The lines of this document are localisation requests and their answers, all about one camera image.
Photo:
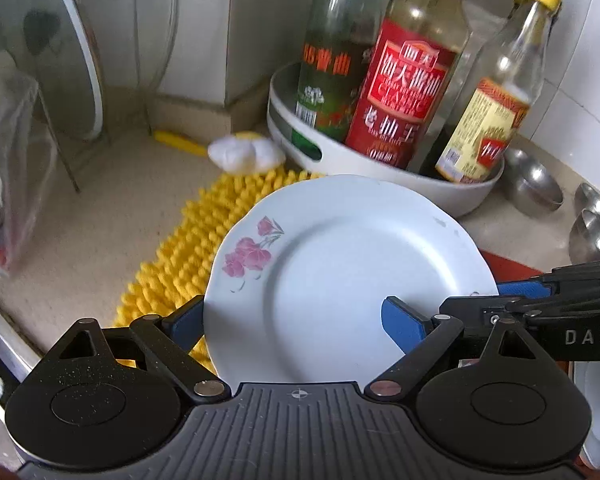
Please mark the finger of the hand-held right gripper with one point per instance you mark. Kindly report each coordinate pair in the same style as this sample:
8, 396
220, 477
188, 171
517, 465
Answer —
525, 290
480, 310

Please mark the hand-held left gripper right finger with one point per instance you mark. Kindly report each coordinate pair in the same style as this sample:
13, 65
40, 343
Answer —
404, 329

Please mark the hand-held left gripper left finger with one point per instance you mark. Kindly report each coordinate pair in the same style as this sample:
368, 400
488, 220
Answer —
187, 324

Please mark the white floral plate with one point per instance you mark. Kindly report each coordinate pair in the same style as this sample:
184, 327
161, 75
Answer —
340, 280

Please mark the stainless steel bowl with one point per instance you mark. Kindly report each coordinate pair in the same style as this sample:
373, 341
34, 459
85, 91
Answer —
594, 200
532, 182
595, 240

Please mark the red cloth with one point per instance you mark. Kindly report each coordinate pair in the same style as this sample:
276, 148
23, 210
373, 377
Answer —
510, 267

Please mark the yellow chenille mat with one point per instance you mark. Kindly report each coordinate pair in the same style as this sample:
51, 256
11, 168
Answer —
180, 260

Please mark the plain white plate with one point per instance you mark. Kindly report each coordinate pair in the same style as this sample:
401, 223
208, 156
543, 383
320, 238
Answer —
597, 410

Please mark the white round bottle tray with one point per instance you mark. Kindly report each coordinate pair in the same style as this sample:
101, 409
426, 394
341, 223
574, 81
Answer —
450, 195

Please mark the yellow cap glass bottle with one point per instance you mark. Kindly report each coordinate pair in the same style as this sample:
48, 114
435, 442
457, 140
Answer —
490, 120

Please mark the clear plastic bag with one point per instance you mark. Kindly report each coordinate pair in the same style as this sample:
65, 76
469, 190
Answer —
15, 170

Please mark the red label sauce bottle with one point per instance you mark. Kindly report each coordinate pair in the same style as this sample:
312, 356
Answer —
405, 85

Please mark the green label glass bottle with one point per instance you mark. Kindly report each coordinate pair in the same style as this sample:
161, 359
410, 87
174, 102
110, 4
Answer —
330, 70

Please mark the large clear glass lid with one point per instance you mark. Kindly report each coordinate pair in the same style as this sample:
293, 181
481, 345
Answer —
145, 25

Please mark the white rimmed glass pot lid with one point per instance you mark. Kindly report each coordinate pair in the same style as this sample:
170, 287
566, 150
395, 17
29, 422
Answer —
40, 60

